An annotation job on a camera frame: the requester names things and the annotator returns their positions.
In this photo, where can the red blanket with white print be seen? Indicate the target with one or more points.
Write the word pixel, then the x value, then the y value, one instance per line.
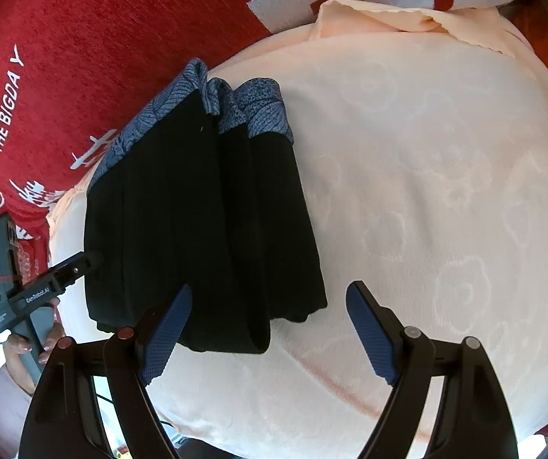
pixel 87 57

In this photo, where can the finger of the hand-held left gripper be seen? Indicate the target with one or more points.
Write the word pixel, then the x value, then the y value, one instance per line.
pixel 75 270

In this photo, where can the black pants with blue waistband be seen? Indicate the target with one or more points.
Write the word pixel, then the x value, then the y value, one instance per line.
pixel 183 224

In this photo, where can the person's left hand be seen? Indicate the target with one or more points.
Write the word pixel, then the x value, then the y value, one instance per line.
pixel 56 339

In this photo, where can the peach towel blanket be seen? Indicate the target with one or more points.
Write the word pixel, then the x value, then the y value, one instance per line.
pixel 422 201

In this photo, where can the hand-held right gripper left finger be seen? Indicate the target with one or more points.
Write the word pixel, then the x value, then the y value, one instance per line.
pixel 168 334

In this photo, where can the person's left forearm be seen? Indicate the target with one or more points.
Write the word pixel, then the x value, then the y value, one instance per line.
pixel 1 387

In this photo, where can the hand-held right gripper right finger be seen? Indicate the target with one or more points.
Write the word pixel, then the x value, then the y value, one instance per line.
pixel 369 334

